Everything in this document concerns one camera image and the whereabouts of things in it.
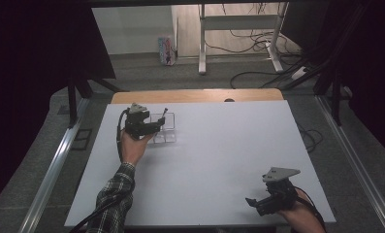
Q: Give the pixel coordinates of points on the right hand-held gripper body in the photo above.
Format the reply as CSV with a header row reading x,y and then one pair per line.
x,y
279,191

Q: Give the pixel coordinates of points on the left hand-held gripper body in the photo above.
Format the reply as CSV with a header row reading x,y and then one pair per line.
x,y
135,121

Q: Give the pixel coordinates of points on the black pen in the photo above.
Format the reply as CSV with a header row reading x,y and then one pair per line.
x,y
164,114

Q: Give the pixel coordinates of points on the clear acrylic organizer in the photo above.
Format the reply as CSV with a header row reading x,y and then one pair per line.
x,y
169,129

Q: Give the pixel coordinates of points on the person's left hand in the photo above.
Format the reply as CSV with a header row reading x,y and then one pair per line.
x,y
132,149

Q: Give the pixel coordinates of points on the person's right hand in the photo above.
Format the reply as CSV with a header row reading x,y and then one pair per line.
x,y
301,216

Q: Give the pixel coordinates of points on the black stand legs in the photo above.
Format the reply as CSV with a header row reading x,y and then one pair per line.
x,y
336,103
72,103

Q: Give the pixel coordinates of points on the colourful printed box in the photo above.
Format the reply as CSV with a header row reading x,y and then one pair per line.
x,y
166,51

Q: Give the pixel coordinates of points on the white power strip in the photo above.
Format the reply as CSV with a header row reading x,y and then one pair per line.
x,y
299,73

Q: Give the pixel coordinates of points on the black curtain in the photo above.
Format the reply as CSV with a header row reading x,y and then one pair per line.
x,y
368,64
28,64

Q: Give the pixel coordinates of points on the metal floor rail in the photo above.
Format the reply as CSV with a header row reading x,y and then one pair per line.
x,y
358,168
51,171

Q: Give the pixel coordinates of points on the white desk frame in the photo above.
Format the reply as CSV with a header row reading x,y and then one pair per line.
x,y
238,22

